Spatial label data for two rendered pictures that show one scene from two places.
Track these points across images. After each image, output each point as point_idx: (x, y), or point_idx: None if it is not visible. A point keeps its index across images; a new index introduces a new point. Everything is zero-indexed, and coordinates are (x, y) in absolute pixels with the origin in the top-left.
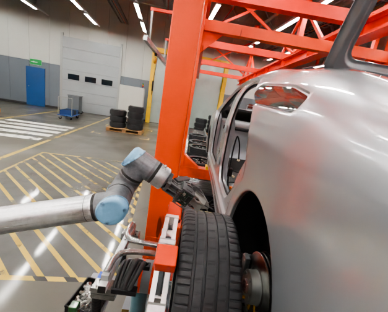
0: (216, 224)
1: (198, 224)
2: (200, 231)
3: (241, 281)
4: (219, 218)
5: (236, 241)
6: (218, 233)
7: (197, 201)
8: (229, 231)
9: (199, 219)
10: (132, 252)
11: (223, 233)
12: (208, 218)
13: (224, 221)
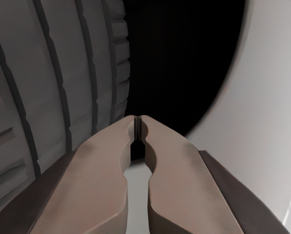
0: (90, 62)
1: (31, 114)
2: (48, 148)
3: None
4: (94, 4)
5: (125, 107)
6: (95, 108)
7: (121, 162)
8: (119, 83)
9: (20, 68)
10: None
11: (108, 101)
12: (61, 35)
13: (107, 26)
